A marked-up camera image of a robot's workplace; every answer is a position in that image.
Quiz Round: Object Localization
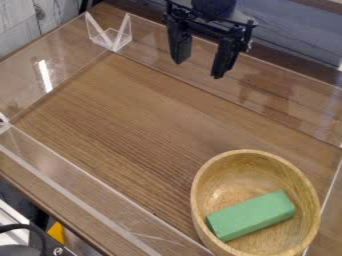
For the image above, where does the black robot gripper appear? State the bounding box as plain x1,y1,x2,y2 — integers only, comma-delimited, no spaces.
166,0,258,79

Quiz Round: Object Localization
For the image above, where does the green rectangular block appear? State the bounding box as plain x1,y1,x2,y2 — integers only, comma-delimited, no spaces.
206,191,296,242

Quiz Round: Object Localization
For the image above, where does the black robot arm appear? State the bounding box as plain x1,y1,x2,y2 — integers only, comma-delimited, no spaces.
163,0,258,79

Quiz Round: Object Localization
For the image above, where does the brown wooden bowl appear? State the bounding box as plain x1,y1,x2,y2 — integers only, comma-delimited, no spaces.
191,149,320,256

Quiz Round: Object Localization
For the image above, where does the yellow black device corner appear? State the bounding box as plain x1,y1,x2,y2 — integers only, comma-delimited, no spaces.
31,218,96,256

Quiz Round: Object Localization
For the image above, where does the clear acrylic corner bracket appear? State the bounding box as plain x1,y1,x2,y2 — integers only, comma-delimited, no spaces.
84,13,132,52

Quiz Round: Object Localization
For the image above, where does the clear acrylic tray wall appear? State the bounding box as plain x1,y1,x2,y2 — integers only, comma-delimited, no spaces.
0,113,212,256

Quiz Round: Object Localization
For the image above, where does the black cable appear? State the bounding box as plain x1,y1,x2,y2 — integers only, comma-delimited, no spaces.
0,223,48,256

